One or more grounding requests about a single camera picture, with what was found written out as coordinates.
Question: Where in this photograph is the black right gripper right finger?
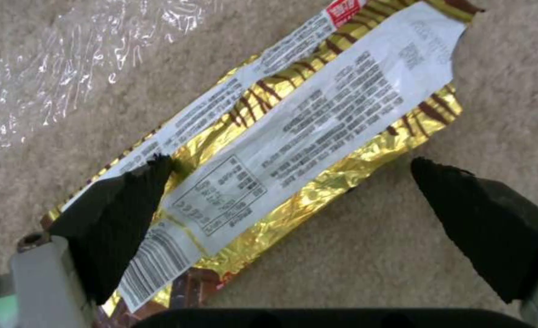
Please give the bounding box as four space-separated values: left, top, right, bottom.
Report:
410 157 538 328

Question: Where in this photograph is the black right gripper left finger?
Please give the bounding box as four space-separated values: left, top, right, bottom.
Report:
8 154 174 328

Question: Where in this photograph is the clear crinkled plastic film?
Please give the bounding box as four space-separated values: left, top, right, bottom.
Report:
0 0 206 170

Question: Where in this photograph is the gold foil snack wrapper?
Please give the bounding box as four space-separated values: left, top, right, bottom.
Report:
39 0 487 328

